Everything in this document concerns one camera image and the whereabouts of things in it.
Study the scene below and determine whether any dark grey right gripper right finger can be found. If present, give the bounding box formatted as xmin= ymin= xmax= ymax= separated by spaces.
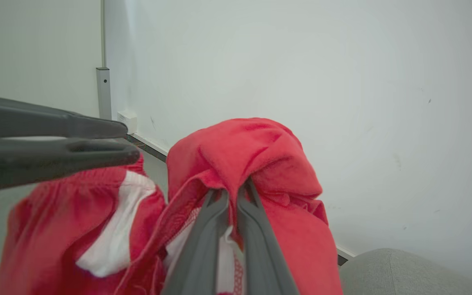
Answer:
xmin=237 ymin=179 xmax=300 ymax=295

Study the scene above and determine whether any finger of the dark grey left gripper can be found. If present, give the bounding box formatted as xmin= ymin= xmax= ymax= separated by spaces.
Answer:
xmin=0 ymin=137 xmax=141 ymax=194
xmin=0 ymin=95 xmax=129 ymax=140

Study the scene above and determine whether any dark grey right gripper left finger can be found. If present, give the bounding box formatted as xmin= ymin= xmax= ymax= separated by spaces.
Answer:
xmin=161 ymin=188 xmax=230 ymax=295

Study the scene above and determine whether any red and white garment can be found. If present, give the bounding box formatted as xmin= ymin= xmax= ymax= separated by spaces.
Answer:
xmin=0 ymin=118 xmax=344 ymax=295

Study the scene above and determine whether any grey fabric sofa seat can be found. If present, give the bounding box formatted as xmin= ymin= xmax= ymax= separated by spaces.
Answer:
xmin=338 ymin=248 xmax=472 ymax=295

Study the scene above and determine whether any grey metal wall post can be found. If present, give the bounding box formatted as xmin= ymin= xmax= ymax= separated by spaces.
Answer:
xmin=96 ymin=67 xmax=112 ymax=120

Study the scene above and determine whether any small white wall box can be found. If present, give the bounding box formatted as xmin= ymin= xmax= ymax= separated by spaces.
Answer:
xmin=117 ymin=111 xmax=138 ymax=134

